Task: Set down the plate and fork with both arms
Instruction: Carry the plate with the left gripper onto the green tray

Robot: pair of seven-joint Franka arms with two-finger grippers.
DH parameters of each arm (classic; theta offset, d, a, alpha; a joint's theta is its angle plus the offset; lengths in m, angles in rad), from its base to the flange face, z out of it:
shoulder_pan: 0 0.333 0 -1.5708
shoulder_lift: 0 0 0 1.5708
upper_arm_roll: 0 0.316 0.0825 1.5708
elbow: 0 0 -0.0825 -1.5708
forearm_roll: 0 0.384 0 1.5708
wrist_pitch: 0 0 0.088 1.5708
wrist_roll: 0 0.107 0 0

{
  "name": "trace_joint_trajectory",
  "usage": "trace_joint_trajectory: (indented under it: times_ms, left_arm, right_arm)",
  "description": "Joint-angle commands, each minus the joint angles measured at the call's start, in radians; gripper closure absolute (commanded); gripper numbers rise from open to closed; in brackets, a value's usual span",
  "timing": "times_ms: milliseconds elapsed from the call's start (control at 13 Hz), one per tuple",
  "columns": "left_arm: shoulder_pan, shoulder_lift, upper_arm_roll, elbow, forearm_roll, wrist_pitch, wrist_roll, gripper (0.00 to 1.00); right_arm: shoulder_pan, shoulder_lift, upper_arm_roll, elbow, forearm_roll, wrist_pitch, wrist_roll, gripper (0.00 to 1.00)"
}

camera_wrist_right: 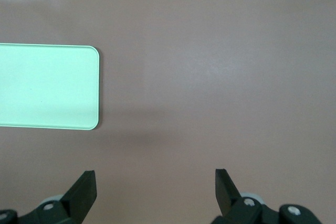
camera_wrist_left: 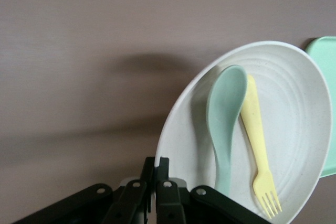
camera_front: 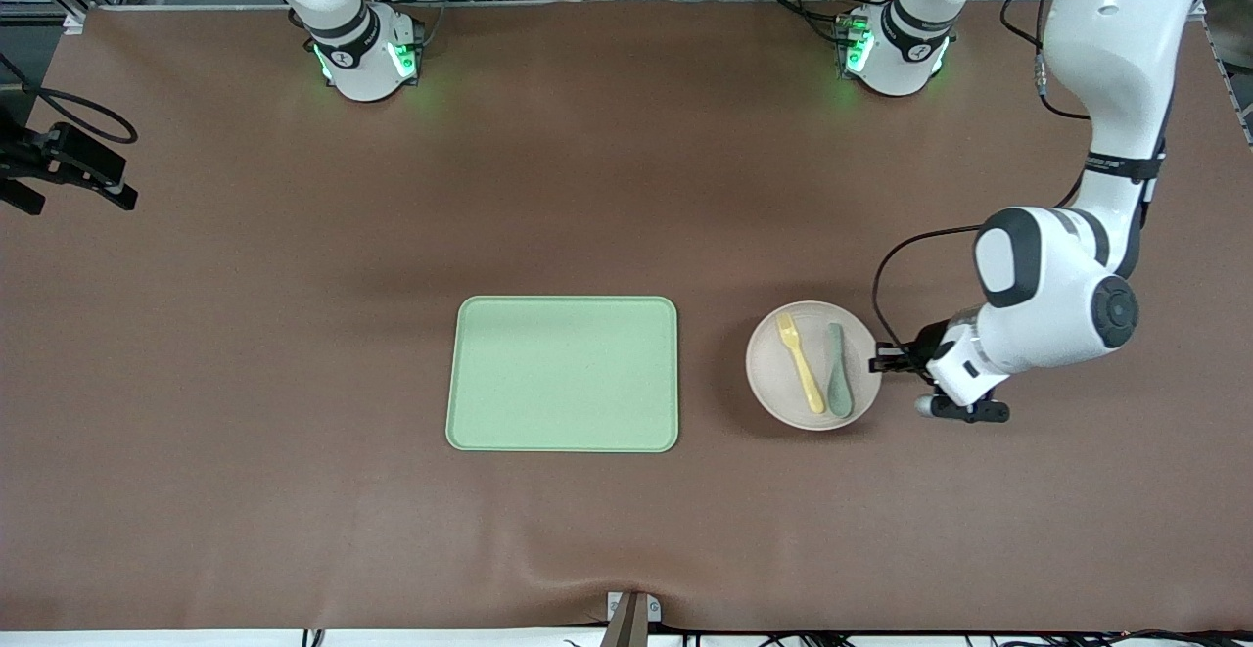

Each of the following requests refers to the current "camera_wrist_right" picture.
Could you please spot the light green rectangular tray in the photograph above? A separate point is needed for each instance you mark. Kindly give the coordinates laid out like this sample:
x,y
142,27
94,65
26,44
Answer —
x,y
47,87

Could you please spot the brown table cover mat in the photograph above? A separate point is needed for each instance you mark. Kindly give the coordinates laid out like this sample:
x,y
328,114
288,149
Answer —
x,y
210,77

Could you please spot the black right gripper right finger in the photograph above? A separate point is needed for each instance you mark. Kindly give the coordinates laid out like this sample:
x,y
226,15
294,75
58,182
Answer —
x,y
231,208

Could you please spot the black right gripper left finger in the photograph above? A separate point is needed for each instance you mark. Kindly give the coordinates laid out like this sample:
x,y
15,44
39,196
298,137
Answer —
x,y
76,203

